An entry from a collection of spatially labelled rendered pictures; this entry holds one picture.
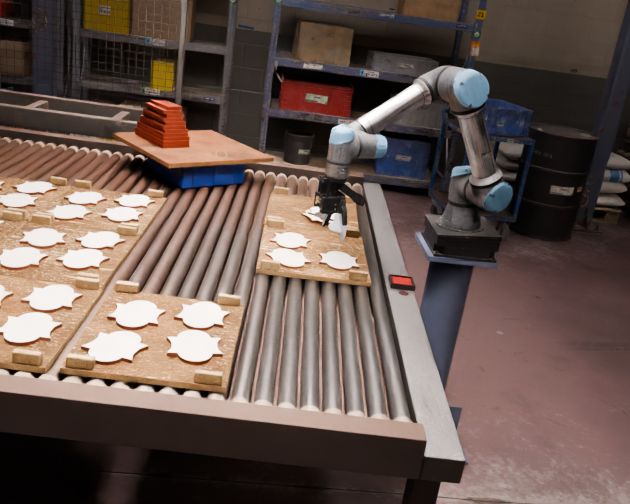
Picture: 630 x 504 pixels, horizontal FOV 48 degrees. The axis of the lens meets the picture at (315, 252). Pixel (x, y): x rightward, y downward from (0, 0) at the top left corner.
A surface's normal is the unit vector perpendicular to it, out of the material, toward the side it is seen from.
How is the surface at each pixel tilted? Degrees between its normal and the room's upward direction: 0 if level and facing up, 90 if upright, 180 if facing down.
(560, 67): 90
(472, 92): 82
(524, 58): 90
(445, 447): 0
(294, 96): 90
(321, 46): 88
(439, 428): 0
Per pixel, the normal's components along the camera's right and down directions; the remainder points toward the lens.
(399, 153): -0.01, 0.36
